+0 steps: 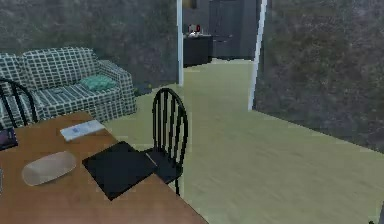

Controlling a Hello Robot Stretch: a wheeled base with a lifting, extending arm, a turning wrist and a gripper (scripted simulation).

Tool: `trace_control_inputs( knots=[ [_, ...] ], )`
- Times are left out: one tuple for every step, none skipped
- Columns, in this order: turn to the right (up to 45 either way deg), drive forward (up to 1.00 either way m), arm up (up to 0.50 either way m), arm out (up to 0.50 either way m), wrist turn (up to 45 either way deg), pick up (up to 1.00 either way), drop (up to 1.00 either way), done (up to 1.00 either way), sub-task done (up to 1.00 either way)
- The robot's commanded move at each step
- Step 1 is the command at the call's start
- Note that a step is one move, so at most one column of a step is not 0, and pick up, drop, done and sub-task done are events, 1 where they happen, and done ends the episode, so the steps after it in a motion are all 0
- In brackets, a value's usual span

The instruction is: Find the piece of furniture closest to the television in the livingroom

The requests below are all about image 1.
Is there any green white checked sofa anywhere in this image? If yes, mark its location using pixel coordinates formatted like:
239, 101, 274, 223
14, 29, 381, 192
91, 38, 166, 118
0, 46, 138, 130

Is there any white book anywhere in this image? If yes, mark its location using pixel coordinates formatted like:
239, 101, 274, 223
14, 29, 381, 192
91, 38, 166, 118
59, 119, 107, 142

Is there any red white small object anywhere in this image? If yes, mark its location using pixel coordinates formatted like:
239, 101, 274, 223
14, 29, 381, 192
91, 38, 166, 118
187, 23, 202, 37

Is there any dark grey tall cupboard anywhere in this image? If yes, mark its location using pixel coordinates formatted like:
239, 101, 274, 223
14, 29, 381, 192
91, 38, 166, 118
208, 0, 258, 61

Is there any black spindle-back chair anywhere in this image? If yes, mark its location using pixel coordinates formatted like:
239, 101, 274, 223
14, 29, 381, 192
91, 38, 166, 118
143, 87, 190, 197
0, 77, 40, 130

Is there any dark purple book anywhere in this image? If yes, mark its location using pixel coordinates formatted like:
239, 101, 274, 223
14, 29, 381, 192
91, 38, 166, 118
0, 127, 19, 151

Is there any brown wooden table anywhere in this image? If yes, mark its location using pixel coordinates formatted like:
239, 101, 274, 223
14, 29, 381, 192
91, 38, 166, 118
0, 111, 210, 224

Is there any pale oval dish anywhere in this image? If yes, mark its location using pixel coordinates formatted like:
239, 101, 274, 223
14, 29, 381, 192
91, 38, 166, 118
21, 150, 78, 187

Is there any black low cabinet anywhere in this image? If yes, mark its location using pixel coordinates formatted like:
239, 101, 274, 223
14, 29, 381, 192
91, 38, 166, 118
182, 34, 214, 68

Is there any teal cushion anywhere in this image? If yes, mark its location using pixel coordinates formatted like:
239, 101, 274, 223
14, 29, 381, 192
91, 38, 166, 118
79, 74, 118, 93

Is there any black closed laptop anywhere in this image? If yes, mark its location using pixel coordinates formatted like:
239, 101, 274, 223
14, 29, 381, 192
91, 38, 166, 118
81, 140, 158, 201

